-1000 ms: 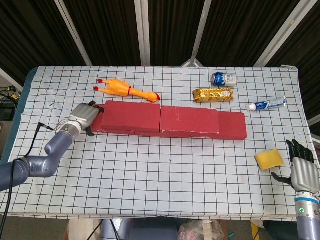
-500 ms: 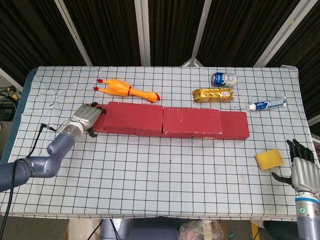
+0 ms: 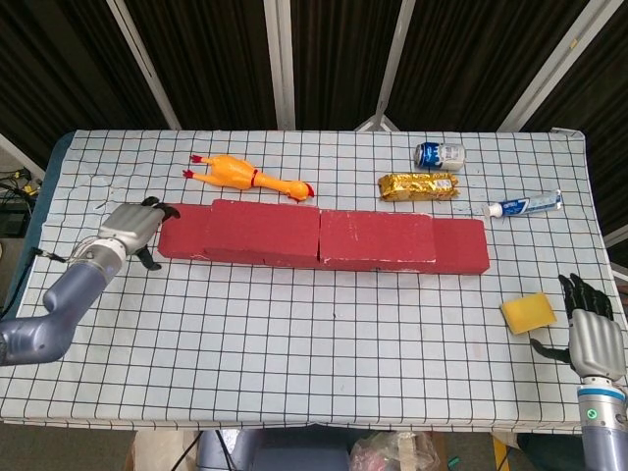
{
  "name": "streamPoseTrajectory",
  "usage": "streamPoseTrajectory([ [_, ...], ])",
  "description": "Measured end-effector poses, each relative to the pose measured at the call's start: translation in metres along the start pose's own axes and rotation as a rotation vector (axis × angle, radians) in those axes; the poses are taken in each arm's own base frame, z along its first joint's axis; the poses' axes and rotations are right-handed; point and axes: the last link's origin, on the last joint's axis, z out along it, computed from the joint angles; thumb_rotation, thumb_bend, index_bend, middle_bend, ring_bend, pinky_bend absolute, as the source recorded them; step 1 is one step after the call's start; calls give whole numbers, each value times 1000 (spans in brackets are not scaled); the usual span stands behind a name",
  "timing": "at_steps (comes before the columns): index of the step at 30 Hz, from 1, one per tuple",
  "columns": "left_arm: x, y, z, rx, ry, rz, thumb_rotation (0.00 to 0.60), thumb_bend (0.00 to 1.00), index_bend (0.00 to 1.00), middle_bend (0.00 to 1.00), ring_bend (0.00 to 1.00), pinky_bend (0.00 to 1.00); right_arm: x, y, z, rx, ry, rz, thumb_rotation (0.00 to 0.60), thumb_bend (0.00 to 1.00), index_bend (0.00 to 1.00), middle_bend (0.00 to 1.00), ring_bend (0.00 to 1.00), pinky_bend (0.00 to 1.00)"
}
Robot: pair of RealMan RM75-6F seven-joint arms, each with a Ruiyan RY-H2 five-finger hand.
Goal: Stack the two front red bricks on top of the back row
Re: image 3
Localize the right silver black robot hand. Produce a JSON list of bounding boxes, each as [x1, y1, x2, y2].
[[529, 273, 628, 382]]

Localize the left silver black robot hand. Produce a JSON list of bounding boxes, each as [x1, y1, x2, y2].
[[99, 195, 182, 270]]

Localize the red foam brick white scuffs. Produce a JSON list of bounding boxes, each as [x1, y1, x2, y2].
[[317, 209, 438, 265]]

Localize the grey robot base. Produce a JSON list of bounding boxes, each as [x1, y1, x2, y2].
[[195, 429, 352, 471]]

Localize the yellow sponge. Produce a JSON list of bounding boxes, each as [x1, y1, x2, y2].
[[499, 291, 557, 337]]

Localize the yellow rubber chicken toy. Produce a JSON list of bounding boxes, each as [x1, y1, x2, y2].
[[182, 153, 316, 201]]

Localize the black electronics box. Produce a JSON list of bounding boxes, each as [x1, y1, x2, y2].
[[0, 195, 33, 236]]

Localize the blue white toothpaste tube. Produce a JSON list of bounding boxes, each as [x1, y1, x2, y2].
[[482, 188, 563, 220]]

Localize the white black checked tablecloth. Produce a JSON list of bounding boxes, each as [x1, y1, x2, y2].
[[0, 129, 628, 433]]

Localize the beige paper bag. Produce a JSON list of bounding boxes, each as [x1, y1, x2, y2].
[[125, 431, 198, 471]]

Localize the clear plastic bag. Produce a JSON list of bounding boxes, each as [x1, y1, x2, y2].
[[348, 431, 442, 471]]

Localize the gold biscuit packet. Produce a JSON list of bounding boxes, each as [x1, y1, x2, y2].
[[377, 172, 461, 203]]

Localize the blue white drink can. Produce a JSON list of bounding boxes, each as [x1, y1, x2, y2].
[[414, 142, 466, 172]]

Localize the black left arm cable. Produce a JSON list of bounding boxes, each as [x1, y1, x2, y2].
[[0, 247, 66, 320]]

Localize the white partition frame post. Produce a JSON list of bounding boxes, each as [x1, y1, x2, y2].
[[263, 0, 297, 131], [495, 0, 605, 131], [107, 0, 183, 131], [355, 0, 416, 131]]

